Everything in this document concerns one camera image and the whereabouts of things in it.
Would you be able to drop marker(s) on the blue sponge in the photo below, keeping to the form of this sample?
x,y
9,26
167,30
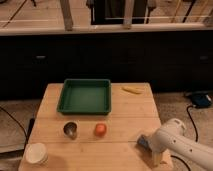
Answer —
x,y
143,142

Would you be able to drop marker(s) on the dark blue floor device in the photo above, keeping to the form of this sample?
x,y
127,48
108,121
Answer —
x,y
200,100

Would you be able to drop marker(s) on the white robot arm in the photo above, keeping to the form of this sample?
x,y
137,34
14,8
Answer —
x,y
170,136

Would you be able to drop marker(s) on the orange ball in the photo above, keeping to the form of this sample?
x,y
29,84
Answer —
x,y
100,129

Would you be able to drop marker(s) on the small metal cup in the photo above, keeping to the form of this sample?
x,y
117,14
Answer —
x,y
70,129

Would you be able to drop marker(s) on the green plastic tray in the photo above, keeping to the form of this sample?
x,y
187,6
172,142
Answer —
x,y
85,97

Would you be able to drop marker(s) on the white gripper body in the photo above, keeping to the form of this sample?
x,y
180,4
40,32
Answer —
x,y
153,142

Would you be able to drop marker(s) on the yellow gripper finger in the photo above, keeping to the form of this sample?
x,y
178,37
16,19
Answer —
x,y
159,158

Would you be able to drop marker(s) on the yellow banana toy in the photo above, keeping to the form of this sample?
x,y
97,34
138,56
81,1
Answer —
x,y
131,90

